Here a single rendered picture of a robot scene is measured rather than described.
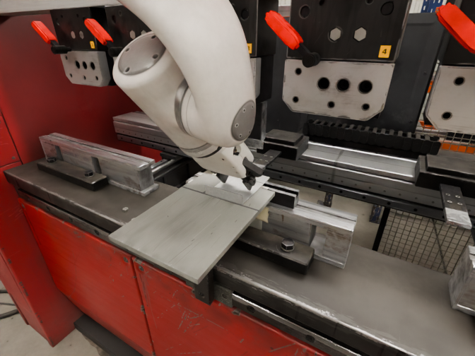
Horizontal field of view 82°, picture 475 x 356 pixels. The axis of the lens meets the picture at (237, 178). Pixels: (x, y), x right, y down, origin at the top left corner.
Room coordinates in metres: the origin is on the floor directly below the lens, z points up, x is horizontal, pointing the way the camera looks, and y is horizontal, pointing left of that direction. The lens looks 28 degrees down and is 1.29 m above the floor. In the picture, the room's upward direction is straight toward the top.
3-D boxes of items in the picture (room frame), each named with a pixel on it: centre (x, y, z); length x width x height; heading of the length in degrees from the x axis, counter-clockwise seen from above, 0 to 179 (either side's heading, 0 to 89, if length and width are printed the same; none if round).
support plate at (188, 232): (0.41, 0.07, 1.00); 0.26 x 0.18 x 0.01; 150
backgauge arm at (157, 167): (1.10, 0.19, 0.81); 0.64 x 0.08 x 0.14; 150
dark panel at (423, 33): (1.10, -0.06, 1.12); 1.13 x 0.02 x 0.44; 60
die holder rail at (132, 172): (0.82, 0.47, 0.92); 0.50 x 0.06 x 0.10; 60
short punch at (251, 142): (0.54, -0.01, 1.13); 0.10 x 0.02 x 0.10; 60
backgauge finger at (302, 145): (0.68, -0.10, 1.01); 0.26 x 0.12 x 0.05; 150
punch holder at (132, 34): (0.65, 0.19, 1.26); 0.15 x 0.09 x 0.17; 60
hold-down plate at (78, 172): (0.79, 0.54, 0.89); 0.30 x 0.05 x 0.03; 60
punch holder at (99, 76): (0.75, 0.36, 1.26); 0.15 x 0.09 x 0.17; 60
